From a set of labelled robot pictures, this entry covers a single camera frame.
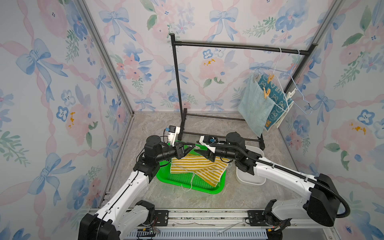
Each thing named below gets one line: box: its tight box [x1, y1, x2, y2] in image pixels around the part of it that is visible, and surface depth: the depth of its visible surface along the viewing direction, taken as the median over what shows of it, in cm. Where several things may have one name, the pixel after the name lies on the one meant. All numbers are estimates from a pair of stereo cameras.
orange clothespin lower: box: [263, 87, 271, 99], surface depth 78 cm
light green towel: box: [237, 74, 276, 138], surface depth 88 cm
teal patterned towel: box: [258, 74, 294, 131], surface depth 85 cm
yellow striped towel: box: [170, 153, 230, 188], surface depth 87 cm
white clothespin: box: [286, 87, 297, 101], surface depth 75 cm
